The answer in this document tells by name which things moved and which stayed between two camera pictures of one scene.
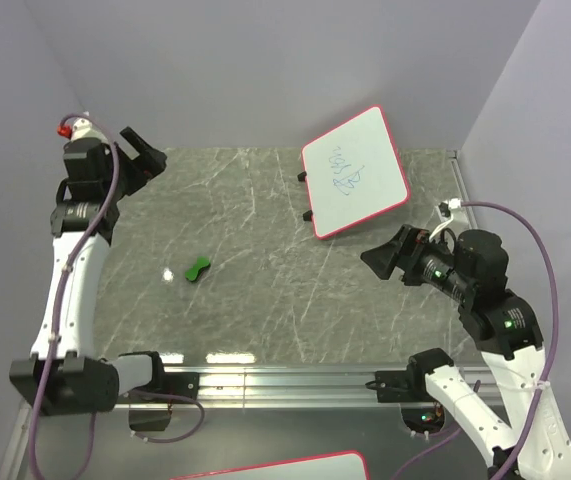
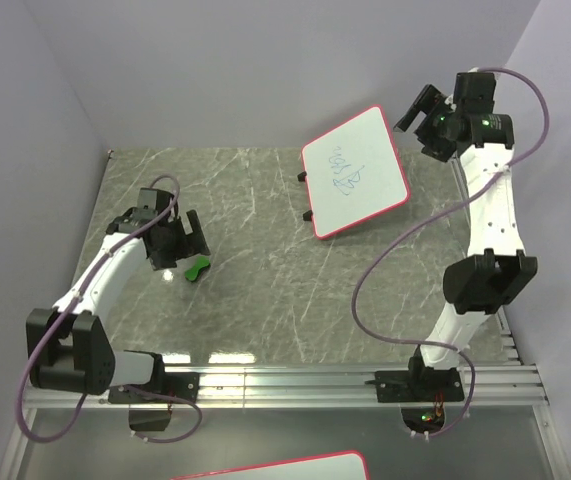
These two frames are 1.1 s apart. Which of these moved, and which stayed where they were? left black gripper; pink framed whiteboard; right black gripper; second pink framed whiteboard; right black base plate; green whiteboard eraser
Moved: right black gripper; left black gripper
Stayed: pink framed whiteboard; green whiteboard eraser; right black base plate; second pink framed whiteboard
